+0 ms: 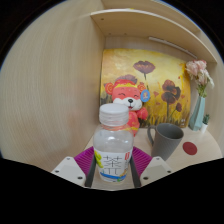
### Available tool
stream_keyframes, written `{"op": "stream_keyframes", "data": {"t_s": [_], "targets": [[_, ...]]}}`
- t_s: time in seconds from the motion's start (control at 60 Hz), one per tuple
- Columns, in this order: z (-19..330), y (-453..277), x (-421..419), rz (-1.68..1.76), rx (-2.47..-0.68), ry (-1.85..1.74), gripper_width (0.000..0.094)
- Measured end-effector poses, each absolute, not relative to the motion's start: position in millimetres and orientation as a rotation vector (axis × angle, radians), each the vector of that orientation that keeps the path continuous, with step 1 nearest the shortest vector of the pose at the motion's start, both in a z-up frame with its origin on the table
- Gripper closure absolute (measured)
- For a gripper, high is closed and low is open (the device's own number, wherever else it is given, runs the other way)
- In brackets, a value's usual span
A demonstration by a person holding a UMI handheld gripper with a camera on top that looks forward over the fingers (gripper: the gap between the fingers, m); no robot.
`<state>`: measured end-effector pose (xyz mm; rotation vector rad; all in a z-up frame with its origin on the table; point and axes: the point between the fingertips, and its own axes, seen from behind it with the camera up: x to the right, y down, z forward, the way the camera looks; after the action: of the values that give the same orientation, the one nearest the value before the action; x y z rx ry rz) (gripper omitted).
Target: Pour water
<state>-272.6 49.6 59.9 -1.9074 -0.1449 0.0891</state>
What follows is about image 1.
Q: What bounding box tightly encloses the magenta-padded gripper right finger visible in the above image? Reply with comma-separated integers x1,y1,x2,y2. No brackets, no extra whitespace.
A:
130,146,174,188

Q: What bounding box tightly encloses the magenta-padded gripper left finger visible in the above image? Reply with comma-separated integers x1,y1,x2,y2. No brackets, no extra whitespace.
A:
50,146,96,188

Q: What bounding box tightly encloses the clear plastic drink bottle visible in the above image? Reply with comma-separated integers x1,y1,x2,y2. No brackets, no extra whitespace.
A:
92,102,135,184

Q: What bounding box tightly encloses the grey cup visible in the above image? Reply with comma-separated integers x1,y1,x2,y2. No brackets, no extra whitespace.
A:
146,122,185,162

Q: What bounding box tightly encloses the flat round red coaster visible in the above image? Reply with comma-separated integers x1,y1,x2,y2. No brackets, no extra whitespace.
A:
182,141,198,156

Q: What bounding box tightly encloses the small potted green plant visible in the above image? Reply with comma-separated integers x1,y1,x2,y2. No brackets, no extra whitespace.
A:
199,113,211,134

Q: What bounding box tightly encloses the pale green vase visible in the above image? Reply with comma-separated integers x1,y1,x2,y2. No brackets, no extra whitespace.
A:
188,94,207,132

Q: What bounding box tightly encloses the red plush toy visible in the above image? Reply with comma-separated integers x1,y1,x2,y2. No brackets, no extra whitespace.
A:
104,74,152,137

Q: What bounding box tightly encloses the pink and white flower bouquet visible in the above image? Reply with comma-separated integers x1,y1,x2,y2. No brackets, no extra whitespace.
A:
185,59,215,98

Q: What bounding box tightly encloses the yellow poppy painting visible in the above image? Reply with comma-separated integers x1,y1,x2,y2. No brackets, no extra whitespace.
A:
99,48,192,129

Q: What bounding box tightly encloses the white light strip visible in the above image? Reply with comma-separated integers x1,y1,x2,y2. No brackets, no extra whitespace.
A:
148,35,198,60

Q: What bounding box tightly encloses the long wooden shelf board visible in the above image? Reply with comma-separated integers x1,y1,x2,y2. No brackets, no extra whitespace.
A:
90,8,219,64

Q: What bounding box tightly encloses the short wooden shelf board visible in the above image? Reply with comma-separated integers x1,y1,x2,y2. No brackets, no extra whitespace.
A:
101,0,201,34

